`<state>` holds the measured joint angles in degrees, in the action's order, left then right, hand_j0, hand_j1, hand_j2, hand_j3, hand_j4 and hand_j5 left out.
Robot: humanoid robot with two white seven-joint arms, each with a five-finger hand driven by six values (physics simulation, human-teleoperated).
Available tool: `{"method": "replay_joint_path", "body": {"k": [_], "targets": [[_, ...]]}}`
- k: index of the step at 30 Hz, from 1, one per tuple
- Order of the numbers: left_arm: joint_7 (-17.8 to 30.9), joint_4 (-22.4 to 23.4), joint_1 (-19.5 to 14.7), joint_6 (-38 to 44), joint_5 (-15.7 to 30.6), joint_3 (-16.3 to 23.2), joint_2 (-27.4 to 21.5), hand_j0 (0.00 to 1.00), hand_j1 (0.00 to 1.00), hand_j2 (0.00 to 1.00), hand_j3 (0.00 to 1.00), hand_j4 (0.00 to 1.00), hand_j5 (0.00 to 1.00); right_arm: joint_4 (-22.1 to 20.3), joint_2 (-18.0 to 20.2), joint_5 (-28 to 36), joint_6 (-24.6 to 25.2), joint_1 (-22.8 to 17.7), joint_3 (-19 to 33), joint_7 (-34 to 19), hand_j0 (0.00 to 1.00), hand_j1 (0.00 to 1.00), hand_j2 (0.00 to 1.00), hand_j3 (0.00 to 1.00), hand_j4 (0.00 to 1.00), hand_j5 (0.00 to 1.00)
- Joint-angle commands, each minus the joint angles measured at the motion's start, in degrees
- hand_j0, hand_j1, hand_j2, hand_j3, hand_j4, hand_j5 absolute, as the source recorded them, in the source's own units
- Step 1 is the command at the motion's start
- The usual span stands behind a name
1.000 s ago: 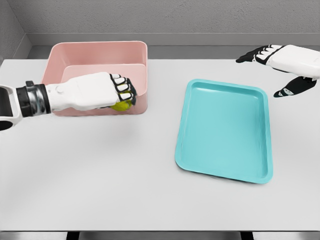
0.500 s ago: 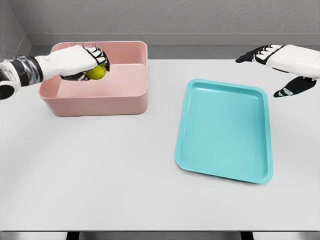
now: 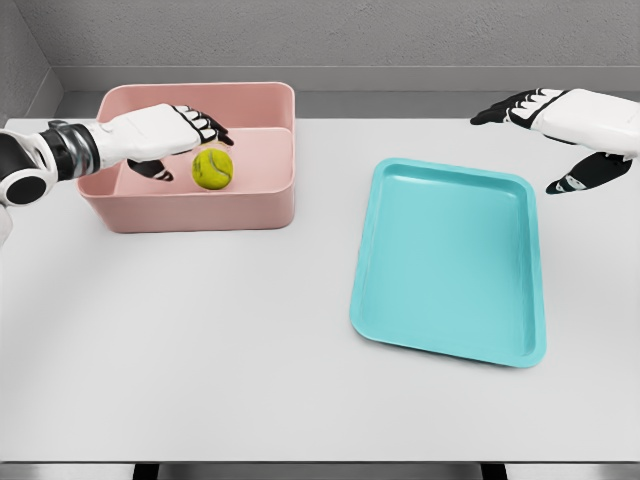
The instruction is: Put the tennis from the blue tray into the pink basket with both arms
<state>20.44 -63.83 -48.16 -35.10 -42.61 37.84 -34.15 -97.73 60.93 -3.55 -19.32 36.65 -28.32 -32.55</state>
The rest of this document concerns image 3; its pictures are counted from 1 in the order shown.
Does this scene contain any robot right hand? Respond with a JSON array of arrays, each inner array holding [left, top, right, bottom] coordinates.
[[470, 88, 640, 196]]

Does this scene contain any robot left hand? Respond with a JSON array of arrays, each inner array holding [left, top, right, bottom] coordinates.
[[117, 103, 235, 182]]

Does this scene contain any yellow-green tennis ball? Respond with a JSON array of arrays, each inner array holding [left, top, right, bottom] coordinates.
[[192, 148, 235, 191]]

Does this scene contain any pink plastic basket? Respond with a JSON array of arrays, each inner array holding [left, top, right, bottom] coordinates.
[[75, 82, 296, 234]]

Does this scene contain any blue plastic tray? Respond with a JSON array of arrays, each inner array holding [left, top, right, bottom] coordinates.
[[347, 157, 548, 370]]

